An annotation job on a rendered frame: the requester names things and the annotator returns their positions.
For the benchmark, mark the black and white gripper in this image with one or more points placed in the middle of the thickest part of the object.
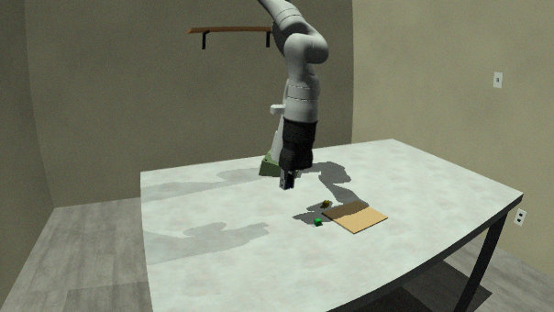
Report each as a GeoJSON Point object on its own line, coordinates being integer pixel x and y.
{"type": "Point", "coordinates": [299, 131]}

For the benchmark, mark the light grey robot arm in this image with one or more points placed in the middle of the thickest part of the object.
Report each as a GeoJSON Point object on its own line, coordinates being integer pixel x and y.
{"type": "Point", "coordinates": [299, 50]}

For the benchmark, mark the tan square mat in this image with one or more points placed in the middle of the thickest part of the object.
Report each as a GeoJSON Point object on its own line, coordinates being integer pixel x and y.
{"type": "Point", "coordinates": [355, 216]}

